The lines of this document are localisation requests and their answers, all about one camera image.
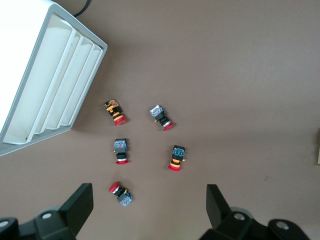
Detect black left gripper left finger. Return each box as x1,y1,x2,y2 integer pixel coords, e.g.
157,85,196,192
18,183,95,240

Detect red button blue block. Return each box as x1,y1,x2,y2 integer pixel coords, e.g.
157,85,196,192
108,181,134,208
113,138,130,166
149,104,176,132

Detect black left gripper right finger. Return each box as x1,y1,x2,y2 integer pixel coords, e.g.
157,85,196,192
198,184,270,240

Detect red button orange clear block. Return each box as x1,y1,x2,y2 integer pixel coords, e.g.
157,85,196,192
102,98,127,127

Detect black looped cable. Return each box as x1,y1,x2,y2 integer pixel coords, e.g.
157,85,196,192
73,0,93,18

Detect brown paper table cover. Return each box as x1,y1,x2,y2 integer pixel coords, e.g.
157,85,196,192
0,0,320,240

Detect green load switch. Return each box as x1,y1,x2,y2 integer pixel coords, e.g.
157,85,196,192
314,126,320,166

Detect red button orange collar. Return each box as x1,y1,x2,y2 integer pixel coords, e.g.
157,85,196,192
167,144,188,173

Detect white slotted plastic bin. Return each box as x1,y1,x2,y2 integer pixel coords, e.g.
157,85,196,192
0,0,108,158

